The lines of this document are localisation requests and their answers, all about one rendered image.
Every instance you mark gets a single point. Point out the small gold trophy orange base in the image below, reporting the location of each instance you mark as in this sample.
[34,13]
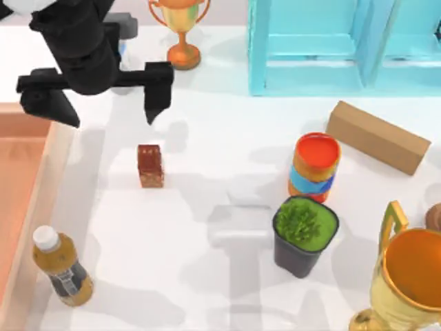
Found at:
[182,51]

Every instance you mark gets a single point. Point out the shallow salmon-coloured box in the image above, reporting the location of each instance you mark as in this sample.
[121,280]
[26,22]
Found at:
[20,179]

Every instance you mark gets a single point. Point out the brown bread block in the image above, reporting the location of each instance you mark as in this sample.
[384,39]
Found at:
[151,167]

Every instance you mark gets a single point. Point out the black pot with green plant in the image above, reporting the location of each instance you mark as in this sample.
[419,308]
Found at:
[303,234]

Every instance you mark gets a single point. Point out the brown round object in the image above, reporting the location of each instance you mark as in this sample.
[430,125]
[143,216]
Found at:
[435,216]

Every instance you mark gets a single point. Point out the light blue rack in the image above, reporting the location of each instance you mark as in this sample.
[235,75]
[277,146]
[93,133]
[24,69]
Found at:
[262,51]

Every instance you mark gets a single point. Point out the brown cardboard box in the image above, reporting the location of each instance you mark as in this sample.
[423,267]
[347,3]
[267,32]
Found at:
[377,138]

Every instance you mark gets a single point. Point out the amber bottle white cap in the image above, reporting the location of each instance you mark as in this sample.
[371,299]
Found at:
[63,269]

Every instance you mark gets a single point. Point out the orange and blue can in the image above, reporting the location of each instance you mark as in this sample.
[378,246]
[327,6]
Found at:
[315,162]

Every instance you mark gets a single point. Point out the large gold trophy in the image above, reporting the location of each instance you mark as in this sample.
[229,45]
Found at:
[410,276]

